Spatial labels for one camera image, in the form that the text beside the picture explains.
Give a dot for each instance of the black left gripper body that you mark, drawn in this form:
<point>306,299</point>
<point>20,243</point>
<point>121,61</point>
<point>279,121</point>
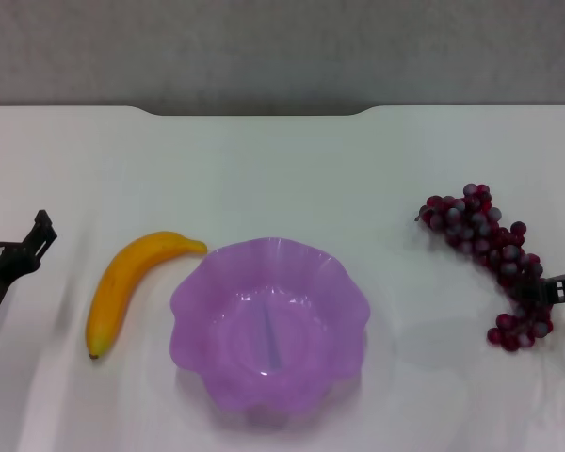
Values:
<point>0,268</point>

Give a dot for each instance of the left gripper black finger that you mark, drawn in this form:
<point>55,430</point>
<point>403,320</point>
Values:
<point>40,240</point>

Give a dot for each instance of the yellow banana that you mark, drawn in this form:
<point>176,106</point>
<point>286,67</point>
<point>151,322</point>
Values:
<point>122,278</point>

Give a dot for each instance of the dark red grape bunch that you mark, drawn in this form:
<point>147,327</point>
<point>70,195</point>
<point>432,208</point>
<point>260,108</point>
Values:
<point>480,235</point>

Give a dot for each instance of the purple translucent wavy bowl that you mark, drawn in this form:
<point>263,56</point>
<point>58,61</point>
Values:
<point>268,329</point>

